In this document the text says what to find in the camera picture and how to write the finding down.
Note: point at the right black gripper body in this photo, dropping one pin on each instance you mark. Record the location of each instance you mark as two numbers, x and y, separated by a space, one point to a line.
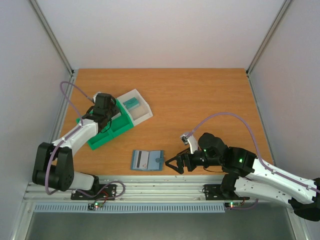
181 162

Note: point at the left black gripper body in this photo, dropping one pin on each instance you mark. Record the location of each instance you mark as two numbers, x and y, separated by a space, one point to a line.
114 111

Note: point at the blue card holder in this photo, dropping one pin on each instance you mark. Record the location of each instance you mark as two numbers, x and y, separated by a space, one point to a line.
156 161

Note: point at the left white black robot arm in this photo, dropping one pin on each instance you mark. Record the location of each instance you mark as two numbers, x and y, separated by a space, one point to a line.
54 164

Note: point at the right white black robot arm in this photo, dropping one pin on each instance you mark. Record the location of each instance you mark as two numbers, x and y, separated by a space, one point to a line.
248 177

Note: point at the teal card stack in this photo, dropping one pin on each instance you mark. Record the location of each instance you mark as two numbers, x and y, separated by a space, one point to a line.
131 103

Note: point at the striped card in holder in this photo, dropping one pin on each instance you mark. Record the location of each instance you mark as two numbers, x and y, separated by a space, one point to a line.
142 158

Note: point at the green plastic bin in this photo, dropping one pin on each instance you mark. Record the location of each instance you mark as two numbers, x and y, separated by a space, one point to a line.
120 124

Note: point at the white plastic bin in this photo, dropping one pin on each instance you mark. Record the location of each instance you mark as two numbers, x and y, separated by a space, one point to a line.
139 114

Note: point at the right small circuit board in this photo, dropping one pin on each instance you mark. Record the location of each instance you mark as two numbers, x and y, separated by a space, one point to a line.
232 205

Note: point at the small circuit board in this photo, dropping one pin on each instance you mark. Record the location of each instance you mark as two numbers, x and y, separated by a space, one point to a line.
95 206
232 205

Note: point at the left small circuit board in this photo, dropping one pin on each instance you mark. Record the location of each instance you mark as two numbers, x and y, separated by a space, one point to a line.
95 206

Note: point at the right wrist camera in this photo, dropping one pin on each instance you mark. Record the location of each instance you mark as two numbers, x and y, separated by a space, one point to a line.
188 139

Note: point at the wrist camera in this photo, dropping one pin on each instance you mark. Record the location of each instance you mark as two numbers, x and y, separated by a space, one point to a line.
95 96
188 139

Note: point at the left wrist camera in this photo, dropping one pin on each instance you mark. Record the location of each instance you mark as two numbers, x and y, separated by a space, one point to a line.
95 96

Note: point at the front aluminium rail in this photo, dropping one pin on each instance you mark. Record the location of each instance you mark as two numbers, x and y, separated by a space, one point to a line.
138 189

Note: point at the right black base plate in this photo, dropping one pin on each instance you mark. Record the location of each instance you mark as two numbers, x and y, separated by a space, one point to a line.
212 192

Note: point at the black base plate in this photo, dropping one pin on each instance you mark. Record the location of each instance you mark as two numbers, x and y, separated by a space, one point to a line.
97 192
212 192

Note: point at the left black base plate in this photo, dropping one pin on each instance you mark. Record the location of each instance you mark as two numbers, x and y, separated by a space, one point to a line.
97 192

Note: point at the grey slotted cable duct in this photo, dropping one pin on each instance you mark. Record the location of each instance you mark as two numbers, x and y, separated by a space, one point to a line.
130 208

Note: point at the left aluminium frame post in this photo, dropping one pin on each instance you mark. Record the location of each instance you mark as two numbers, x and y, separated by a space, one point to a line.
48 30

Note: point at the aluminium frame post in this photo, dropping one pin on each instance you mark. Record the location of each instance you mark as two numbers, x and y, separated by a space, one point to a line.
48 30
269 34

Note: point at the right aluminium frame post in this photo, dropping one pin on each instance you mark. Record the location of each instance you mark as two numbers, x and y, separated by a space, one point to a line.
269 34

